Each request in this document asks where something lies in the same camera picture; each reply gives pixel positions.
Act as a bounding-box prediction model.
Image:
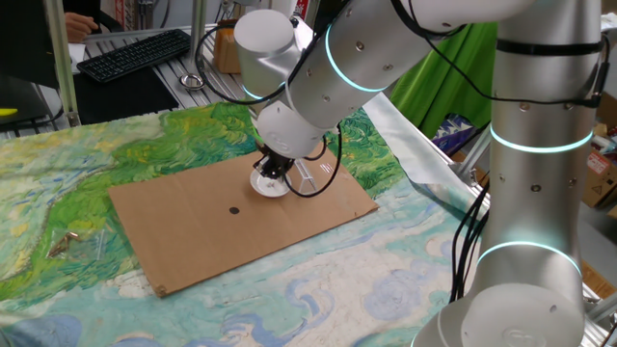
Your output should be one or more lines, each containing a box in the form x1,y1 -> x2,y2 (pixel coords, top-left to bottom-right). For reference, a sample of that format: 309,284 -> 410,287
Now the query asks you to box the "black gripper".
254,152 -> 296,182

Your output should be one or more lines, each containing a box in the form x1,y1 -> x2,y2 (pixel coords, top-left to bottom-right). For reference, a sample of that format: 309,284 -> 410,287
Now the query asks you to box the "white plate with floral print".
249,168 -> 292,199

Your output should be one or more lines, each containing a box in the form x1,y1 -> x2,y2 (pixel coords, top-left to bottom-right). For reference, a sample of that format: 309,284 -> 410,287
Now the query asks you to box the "person's bare hand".
65,12 -> 99,43

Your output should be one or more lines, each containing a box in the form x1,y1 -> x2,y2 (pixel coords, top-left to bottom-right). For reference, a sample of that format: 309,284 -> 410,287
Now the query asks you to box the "clear plastic triangular stand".
293,158 -> 320,194

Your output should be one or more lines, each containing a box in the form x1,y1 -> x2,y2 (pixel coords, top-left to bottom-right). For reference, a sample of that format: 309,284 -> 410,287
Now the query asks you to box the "brown cardboard sheet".
107,137 -> 381,299

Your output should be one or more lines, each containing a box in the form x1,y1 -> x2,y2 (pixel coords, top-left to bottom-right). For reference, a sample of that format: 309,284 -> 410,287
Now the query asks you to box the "small round metal dish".
178,71 -> 207,92

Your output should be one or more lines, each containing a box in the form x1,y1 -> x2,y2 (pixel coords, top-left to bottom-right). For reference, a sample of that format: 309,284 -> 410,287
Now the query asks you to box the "brown cardboard box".
212,18 -> 242,74

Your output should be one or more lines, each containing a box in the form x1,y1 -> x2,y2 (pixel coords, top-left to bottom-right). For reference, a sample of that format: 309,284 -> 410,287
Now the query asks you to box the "painted landscape tablecloth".
0,70 -> 507,347

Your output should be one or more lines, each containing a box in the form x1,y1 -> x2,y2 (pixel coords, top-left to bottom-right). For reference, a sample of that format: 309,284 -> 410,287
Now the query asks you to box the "black mouse pad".
71,67 -> 180,126

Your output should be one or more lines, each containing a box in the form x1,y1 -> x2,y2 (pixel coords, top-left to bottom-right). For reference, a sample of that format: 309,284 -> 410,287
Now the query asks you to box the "bright green cloth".
389,21 -> 500,141

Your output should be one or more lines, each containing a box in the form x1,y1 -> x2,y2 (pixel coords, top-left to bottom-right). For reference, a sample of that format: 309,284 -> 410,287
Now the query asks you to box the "blue patterned bag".
431,113 -> 478,155

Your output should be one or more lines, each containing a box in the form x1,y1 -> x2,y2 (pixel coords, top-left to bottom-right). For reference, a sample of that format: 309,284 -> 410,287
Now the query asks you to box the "black computer keyboard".
76,28 -> 193,84

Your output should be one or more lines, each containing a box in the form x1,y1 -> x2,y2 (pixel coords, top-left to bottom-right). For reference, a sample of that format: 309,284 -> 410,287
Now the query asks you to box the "plastic bag of brass screws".
45,228 -> 110,261

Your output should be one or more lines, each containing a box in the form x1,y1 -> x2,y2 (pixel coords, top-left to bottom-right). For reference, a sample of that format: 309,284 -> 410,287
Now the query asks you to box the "white paper sheet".
67,41 -> 88,76

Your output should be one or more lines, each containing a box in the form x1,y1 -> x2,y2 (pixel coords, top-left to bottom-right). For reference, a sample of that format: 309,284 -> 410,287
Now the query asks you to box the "black computer monitor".
0,0 -> 67,134

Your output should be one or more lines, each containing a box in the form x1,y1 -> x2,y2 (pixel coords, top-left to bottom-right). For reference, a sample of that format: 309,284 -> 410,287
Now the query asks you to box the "cardboard box with red label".
581,122 -> 617,209

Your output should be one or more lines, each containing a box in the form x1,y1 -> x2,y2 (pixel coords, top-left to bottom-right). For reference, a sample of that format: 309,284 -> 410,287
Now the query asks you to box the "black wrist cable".
194,21 -> 344,200

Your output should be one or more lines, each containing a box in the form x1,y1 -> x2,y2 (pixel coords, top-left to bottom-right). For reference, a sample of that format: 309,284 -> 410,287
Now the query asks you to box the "aluminium frame post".
42,0 -> 82,128
189,0 -> 209,73

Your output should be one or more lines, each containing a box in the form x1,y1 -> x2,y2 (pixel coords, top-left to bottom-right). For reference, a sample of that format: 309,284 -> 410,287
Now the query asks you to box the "aluminium frame strut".
452,122 -> 493,187

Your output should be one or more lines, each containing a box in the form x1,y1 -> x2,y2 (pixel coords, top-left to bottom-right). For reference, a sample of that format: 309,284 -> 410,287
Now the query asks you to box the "black cable bundle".
448,180 -> 492,304

